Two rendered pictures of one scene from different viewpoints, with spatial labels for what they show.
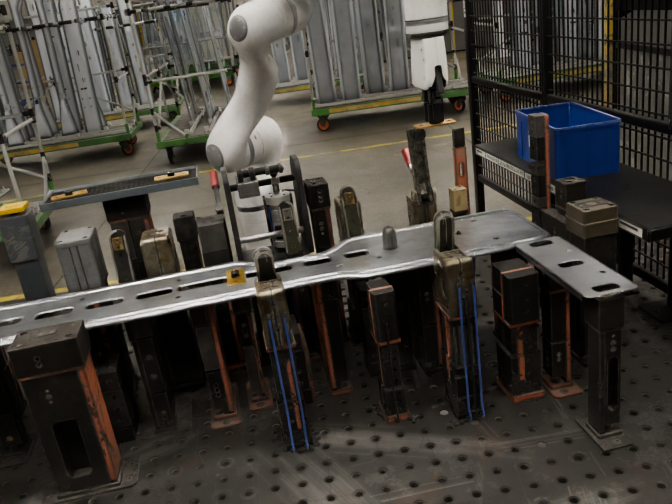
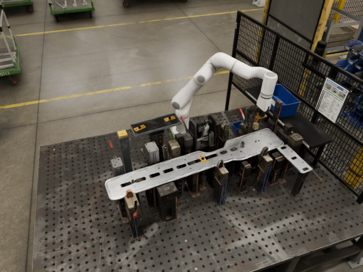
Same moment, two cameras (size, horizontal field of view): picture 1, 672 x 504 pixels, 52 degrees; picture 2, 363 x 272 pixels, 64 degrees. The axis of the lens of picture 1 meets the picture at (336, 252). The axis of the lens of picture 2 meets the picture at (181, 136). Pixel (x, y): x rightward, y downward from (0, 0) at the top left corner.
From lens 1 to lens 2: 1.28 m
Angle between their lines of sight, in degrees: 25
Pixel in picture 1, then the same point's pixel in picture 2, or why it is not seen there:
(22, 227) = (126, 140)
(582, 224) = (294, 143)
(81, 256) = (155, 154)
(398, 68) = not seen: outside the picture
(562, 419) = (283, 191)
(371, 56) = not seen: outside the picture
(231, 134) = (183, 100)
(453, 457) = (261, 204)
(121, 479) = (177, 217)
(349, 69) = not seen: outside the picture
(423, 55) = (266, 103)
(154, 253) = (175, 150)
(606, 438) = (295, 197)
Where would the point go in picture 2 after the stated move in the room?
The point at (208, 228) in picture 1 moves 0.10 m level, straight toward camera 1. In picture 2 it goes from (188, 140) to (195, 148)
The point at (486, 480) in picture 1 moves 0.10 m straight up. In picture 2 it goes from (271, 211) to (274, 203)
